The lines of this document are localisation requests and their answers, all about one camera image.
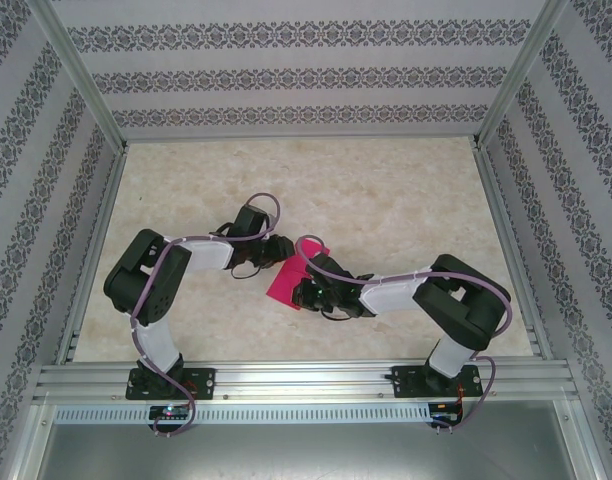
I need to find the thin black left gripper cable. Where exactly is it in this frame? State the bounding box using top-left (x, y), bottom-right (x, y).
top-left (229, 262), bottom-right (272, 282)

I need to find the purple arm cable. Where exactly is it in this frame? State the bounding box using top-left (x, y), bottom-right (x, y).
top-left (294, 235), bottom-right (515, 436)
top-left (129, 192), bottom-right (282, 440)

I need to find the aluminium front rail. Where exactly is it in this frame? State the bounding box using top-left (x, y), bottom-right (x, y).
top-left (33, 357), bottom-right (580, 401)

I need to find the left circuit board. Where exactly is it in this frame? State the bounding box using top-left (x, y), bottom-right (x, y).
top-left (149, 404), bottom-right (190, 421)

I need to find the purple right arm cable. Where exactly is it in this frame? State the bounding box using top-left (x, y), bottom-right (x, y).
top-left (294, 235), bottom-right (515, 436)

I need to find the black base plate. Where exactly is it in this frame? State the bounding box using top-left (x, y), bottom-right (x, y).
top-left (125, 367), bottom-right (218, 401)
top-left (390, 364), bottom-right (485, 400)

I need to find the aluminium frame post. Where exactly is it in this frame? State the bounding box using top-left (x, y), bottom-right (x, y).
top-left (471, 0), bottom-right (571, 151)
top-left (33, 0), bottom-right (130, 154)

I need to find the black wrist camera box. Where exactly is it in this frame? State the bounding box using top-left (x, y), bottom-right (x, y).
top-left (233, 202), bottom-right (268, 240)
top-left (305, 252), bottom-right (353, 292)

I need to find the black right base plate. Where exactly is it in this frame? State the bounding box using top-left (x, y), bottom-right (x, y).
top-left (390, 364), bottom-right (485, 400)

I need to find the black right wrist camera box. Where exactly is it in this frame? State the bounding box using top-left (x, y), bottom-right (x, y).
top-left (305, 252), bottom-right (353, 292)

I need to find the right circuit board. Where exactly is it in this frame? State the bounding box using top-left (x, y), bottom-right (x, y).
top-left (430, 402), bottom-right (465, 424)

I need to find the thin black right gripper cable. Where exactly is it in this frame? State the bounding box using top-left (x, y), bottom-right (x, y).
top-left (319, 304), bottom-right (355, 323)

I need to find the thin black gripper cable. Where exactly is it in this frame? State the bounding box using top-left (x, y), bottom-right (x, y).
top-left (229, 262), bottom-right (272, 282)
top-left (319, 304), bottom-right (355, 323)

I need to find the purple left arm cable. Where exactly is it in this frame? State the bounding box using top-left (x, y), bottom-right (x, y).
top-left (129, 192), bottom-right (282, 440)

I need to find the slotted grey cable duct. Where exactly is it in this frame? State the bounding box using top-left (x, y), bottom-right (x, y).
top-left (53, 403), bottom-right (432, 426)

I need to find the aluminium side rail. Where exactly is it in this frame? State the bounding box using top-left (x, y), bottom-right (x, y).
top-left (53, 147), bottom-right (130, 365)
top-left (473, 147), bottom-right (557, 361)

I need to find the pink paper sheet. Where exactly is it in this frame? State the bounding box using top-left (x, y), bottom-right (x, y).
top-left (265, 237), bottom-right (333, 312)

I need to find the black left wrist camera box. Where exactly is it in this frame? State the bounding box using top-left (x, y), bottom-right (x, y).
top-left (233, 202), bottom-right (268, 240)

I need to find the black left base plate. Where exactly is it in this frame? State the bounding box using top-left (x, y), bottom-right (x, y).
top-left (125, 367), bottom-right (218, 401)

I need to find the circuit board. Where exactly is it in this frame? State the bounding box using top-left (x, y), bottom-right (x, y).
top-left (149, 404), bottom-right (190, 421)
top-left (430, 402), bottom-right (465, 424)

